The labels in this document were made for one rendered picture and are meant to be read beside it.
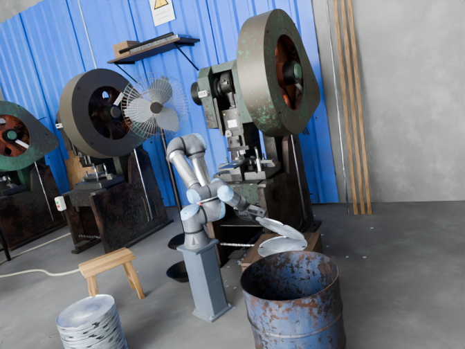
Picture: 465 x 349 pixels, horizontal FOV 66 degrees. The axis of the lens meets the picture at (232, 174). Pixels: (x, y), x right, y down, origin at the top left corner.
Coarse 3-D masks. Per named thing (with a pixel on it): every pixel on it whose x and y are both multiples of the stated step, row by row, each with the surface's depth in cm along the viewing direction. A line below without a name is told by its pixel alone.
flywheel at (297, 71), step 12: (276, 48) 242; (288, 48) 258; (276, 60) 238; (288, 60) 257; (276, 72) 236; (288, 72) 232; (300, 72) 238; (288, 84) 239; (300, 84) 267; (288, 96) 252; (300, 96) 265
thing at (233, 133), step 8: (224, 112) 262; (232, 112) 259; (224, 120) 264; (232, 120) 261; (232, 128) 263; (232, 136) 261; (240, 136) 261; (248, 136) 266; (232, 144) 263; (240, 144) 260; (248, 144) 266
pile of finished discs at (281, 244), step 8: (272, 240) 220; (280, 240) 217; (288, 240) 215; (296, 240) 213; (304, 240) 210; (264, 248) 211; (272, 248) 208; (280, 248) 205; (288, 248) 203; (296, 248) 203; (304, 248) 199; (264, 256) 200
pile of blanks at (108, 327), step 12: (108, 312) 182; (96, 324) 177; (108, 324) 181; (120, 324) 193; (60, 336) 183; (72, 336) 174; (84, 336) 174; (96, 336) 178; (108, 336) 182; (120, 336) 190; (72, 348) 176; (84, 348) 175; (96, 348) 177; (108, 348) 181; (120, 348) 188
